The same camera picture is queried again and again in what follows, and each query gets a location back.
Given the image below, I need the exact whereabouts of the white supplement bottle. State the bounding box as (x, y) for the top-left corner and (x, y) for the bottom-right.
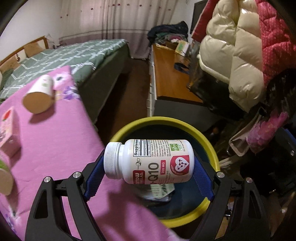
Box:
(104, 139), (194, 185)

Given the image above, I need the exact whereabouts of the green white lotion bottle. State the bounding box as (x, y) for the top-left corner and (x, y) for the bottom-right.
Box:
(0, 159), (14, 196)

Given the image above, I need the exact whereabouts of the pink strawberry milk carton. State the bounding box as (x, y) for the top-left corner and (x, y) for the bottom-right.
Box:
(1, 106), (21, 158)

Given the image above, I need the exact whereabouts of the white paper cup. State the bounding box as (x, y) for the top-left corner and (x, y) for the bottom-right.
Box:
(23, 75), (54, 114)

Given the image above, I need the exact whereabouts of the yellow rimmed trash bin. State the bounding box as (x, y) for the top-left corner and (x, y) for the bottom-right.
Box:
(104, 116), (220, 228)

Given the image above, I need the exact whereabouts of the wooden tv cabinet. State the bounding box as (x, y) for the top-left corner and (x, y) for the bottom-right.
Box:
(147, 44), (216, 132)

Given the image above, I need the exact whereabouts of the bed with green quilt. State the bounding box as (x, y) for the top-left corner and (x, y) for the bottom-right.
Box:
(1, 39), (130, 121)

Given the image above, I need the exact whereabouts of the cream puffer jacket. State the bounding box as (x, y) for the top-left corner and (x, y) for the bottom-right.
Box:
(198, 1), (265, 112)

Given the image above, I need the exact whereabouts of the left brown pillow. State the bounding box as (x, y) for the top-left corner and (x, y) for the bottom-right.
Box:
(0, 55), (20, 74)

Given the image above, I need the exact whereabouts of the brown pillow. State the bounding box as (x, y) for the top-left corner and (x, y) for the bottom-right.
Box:
(23, 42), (44, 58)
(0, 55), (20, 74)

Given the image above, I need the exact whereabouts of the clothes pile on cabinet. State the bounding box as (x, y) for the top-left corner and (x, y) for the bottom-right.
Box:
(147, 21), (189, 47)

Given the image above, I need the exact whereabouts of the right brown pillow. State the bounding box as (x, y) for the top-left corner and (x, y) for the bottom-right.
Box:
(23, 42), (44, 58)

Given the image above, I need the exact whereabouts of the wooden headboard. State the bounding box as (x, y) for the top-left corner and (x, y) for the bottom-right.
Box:
(1, 36), (49, 65)

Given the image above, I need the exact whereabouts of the red dotted quilted jacket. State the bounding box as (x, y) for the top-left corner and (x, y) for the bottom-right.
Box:
(191, 1), (295, 86)

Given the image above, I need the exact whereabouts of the pink white curtain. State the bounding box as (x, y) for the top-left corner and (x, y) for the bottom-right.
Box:
(59, 0), (178, 59)

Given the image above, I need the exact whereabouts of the black television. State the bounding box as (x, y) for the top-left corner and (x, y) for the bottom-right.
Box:
(190, 0), (207, 34)

